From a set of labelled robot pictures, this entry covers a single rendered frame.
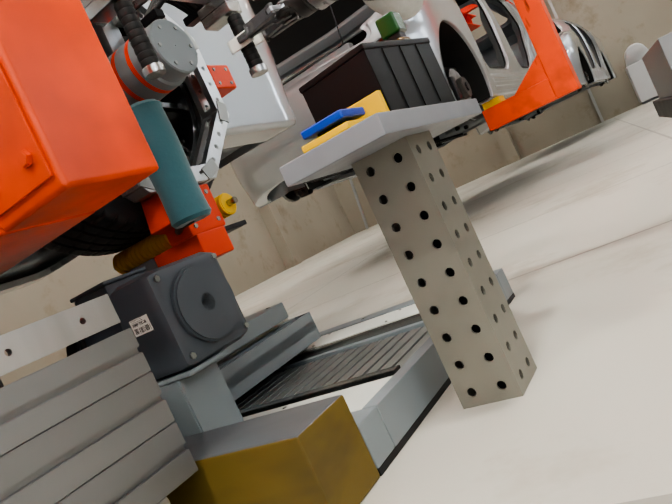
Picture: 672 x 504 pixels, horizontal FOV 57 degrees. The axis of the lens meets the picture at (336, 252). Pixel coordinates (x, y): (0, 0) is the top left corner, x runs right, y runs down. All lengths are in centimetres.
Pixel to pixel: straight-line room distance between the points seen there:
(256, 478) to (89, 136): 49
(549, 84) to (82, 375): 424
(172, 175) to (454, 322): 65
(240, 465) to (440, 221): 44
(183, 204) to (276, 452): 62
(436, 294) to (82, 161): 53
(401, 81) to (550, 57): 382
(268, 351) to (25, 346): 80
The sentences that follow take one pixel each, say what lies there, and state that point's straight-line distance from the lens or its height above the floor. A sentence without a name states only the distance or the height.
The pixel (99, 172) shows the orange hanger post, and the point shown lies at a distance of 84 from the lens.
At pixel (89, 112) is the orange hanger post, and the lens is 88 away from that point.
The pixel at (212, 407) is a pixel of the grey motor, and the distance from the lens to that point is 111.
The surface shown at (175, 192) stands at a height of 54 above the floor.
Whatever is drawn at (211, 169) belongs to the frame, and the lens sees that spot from 155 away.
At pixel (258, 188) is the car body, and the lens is 440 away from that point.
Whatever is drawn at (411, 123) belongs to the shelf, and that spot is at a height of 43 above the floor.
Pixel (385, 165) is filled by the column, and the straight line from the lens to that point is 93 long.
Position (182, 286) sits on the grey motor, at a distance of 105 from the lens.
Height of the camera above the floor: 34
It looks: 2 degrees down
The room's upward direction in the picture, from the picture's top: 25 degrees counter-clockwise
